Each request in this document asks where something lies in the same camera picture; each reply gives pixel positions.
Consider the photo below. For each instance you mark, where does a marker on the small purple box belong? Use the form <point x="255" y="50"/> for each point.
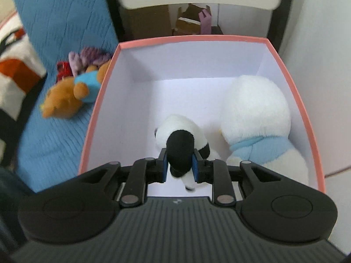
<point x="205" y="19"/>

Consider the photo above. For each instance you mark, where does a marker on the brown bear plush blue shirt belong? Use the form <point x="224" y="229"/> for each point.
<point x="66" y="97"/>

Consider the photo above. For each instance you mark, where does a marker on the small red black plush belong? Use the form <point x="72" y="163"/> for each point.
<point x="63" y="70"/>

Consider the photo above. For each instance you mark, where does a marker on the black and white plush dog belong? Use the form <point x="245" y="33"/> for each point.
<point x="180" y="136"/>

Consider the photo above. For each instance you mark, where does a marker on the white plush with blue scarf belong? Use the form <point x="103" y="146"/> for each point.
<point x="256" y="122"/>

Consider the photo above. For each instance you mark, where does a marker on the purple bunny plush with ribbon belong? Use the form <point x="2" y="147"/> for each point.
<point x="88" y="56"/>

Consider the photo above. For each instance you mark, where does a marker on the blue quilted cushion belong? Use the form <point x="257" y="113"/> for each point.
<point x="50" y="149"/>

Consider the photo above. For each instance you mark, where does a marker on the brown cardboard box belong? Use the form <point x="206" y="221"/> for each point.
<point x="187" y="22"/>

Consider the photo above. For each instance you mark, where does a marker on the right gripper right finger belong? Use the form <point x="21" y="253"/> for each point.
<point x="221" y="176"/>

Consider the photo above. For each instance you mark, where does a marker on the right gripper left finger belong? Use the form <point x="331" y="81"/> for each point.
<point x="128" y="185"/>

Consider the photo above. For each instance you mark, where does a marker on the white orange black blanket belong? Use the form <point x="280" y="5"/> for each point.
<point x="22" y="78"/>

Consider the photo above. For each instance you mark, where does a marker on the pink cardboard box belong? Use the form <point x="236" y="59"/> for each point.
<point x="150" y="79"/>

